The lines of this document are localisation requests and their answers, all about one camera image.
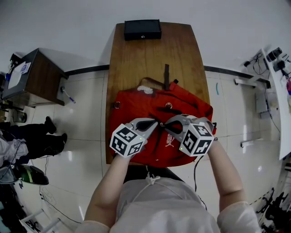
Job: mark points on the white desk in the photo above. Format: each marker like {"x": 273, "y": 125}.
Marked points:
{"x": 283, "y": 109}

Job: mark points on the person's black trousers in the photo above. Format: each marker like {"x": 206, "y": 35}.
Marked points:
{"x": 136, "y": 173}

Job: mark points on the dark wooden cabinet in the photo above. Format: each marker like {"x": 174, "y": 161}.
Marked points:
{"x": 43, "y": 77}

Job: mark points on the teal strip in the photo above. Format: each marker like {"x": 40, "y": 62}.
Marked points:
{"x": 217, "y": 88}

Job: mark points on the black and green board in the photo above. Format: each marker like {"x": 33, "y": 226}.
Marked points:
{"x": 34, "y": 175}

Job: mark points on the person's white shirt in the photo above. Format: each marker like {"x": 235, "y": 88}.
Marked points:
{"x": 163, "y": 209}

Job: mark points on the black cup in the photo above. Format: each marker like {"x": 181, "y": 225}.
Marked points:
{"x": 280, "y": 64}

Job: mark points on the white metal rack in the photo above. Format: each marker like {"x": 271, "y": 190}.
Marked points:
{"x": 36, "y": 224}

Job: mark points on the black cylindrical lens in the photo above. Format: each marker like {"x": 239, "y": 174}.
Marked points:
{"x": 274, "y": 54}

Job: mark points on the person's left forearm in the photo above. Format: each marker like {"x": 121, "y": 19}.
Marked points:
{"x": 106, "y": 191}

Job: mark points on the red backpack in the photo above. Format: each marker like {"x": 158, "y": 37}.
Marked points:
{"x": 141, "y": 107}

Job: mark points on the black desktop stand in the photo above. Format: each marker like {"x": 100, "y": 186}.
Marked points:
{"x": 14, "y": 60}

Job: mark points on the grey computer case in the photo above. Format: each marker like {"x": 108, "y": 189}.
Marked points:
{"x": 264, "y": 104}

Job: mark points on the yellow black striped tape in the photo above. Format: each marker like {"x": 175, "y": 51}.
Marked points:
{"x": 261, "y": 198}

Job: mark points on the white paper sheet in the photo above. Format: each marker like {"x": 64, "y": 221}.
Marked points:
{"x": 17, "y": 77}

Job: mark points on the person's right forearm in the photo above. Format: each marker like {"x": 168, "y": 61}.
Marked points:
{"x": 227, "y": 177}

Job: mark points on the white bubbly packet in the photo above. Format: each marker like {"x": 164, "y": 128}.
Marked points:
{"x": 145, "y": 89}

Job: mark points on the black office chair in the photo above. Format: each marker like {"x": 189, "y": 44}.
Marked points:
{"x": 277, "y": 209}

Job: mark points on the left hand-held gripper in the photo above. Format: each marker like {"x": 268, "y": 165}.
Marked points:
{"x": 127, "y": 141}

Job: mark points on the brown wooden table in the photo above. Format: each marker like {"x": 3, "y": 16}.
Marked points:
{"x": 145, "y": 59}

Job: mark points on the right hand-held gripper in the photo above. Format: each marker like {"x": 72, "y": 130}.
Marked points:
{"x": 197, "y": 141}

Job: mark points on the black box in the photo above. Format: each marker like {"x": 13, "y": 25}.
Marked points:
{"x": 142, "y": 29}

